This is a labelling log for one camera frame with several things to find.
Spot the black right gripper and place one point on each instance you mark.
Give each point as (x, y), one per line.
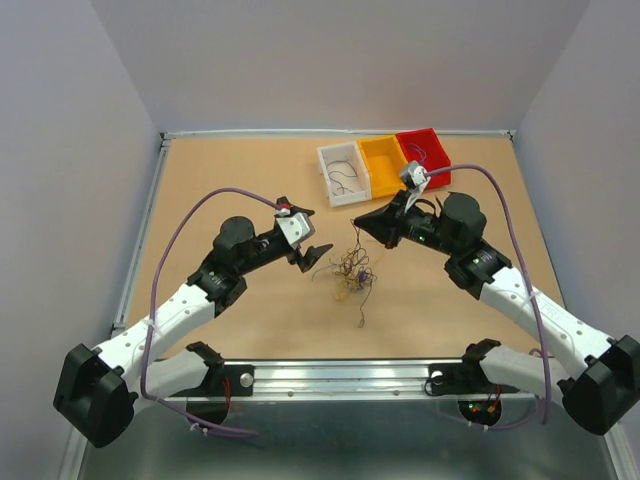
(387, 223)

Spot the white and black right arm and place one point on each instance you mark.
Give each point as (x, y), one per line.
(592, 375)

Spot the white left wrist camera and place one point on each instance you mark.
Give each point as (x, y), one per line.
(296, 228)

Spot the yellow plastic bin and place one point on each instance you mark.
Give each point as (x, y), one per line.
(384, 161)

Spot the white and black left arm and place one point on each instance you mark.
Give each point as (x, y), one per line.
(101, 389)

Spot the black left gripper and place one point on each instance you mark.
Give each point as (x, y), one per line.
(305, 261)

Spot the red plastic bin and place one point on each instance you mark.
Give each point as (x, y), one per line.
(424, 147)

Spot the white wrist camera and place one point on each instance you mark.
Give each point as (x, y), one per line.
(296, 228)
(416, 178)

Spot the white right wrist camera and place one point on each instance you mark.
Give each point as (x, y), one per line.
(416, 178)

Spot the aluminium mounting rail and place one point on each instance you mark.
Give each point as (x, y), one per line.
(340, 377)

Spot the white plastic bin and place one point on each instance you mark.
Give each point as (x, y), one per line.
(345, 175)

